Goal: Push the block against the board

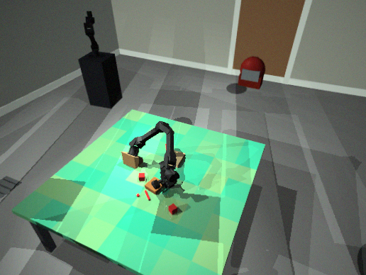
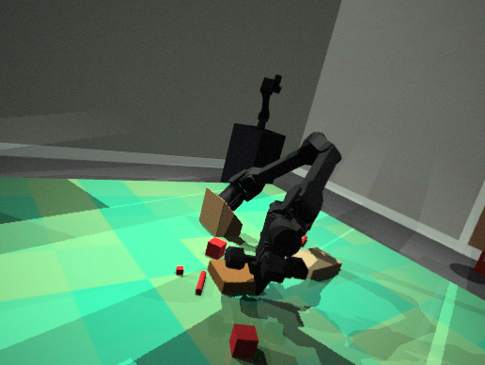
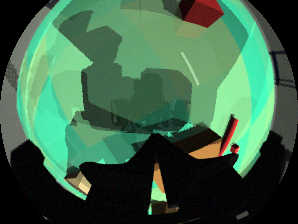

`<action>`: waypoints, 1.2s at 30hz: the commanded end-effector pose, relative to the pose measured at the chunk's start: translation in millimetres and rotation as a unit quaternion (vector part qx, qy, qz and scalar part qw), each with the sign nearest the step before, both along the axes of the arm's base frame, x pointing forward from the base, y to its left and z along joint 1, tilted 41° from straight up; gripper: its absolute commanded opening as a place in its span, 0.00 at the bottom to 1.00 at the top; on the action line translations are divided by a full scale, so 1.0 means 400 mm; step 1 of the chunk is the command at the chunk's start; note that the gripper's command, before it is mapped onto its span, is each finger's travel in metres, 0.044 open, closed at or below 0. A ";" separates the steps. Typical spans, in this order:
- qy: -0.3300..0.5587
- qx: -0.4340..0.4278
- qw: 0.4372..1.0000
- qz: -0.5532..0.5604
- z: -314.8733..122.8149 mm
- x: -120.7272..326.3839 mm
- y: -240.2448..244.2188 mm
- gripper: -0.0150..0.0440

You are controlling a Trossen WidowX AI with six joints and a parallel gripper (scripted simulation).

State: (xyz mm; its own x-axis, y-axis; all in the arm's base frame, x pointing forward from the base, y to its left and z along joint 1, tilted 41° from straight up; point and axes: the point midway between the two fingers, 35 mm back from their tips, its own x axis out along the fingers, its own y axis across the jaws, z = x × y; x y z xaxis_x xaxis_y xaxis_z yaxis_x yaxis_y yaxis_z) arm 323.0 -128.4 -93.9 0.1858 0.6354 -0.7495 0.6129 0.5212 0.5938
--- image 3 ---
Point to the red cylinder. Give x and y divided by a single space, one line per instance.
229 133

